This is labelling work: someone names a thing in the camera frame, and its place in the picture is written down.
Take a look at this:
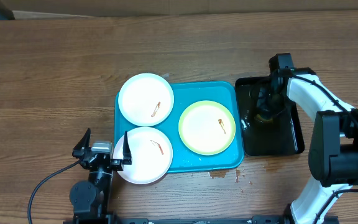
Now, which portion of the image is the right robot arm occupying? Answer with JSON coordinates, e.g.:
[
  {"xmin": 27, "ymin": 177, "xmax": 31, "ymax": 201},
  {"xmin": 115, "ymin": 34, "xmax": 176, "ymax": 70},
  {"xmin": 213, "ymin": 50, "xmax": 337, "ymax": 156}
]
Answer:
[{"xmin": 255, "ymin": 53, "xmax": 358, "ymax": 224}]

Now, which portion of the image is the green yellow sponge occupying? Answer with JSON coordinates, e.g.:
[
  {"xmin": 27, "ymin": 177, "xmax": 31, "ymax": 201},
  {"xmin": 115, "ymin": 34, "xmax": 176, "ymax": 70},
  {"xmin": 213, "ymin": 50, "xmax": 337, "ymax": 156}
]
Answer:
[{"xmin": 254, "ymin": 113, "xmax": 275, "ymax": 123}]

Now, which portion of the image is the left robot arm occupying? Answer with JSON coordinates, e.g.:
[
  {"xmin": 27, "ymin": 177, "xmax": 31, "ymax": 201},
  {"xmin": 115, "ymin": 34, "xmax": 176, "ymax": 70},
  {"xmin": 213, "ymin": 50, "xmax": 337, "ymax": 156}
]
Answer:
[{"xmin": 69, "ymin": 129, "xmax": 132, "ymax": 223}]

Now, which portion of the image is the teal plastic tray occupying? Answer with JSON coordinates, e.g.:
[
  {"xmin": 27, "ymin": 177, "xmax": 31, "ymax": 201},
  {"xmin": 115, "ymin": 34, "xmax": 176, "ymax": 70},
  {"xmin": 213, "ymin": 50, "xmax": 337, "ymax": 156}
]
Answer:
[{"xmin": 114, "ymin": 80, "xmax": 245, "ymax": 174}]

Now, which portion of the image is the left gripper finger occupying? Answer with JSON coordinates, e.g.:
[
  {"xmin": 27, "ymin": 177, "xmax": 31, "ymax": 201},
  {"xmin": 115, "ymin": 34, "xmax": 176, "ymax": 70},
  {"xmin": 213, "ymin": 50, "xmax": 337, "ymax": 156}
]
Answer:
[
  {"xmin": 122, "ymin": 131, "xmax": 132, "ymax": 165},
  {"xmin": 72, "ymin": 128, "xmax": 91, "ymax": 158}
]

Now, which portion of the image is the white plate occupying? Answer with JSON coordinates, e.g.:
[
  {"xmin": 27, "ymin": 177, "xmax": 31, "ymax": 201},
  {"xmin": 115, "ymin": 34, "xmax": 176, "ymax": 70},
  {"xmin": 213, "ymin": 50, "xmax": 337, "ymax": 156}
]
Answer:
[
  {"xmin": 117, "ymin": 73, "xmax": 174, "ymax": 126},
  {"xmin": 118, "ymin": 127, "xmax": 173, "ymax": 184}
]

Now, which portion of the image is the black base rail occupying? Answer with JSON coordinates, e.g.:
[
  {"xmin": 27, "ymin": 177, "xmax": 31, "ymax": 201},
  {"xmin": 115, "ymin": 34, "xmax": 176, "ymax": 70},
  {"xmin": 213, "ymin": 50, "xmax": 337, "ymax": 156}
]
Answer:
[{"xmin": 63, "ymin": 213, "xmax": 340, "ymax": 224}]

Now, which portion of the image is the black water tray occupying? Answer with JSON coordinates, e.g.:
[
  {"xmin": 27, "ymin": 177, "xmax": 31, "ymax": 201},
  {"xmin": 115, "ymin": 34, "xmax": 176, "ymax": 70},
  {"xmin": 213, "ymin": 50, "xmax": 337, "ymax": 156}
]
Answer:
[{"xmin": 235, "ymin": 77, "xmax": 305, "ymax": 157}]

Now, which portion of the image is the yellow-green rimmed plate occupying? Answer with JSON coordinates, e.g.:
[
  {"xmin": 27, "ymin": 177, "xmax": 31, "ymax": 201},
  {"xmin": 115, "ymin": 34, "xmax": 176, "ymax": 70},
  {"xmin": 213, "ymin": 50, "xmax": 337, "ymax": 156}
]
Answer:
[{"xmin": 178, "ymin": 100, "xmax": 236, "ymax": 156}]

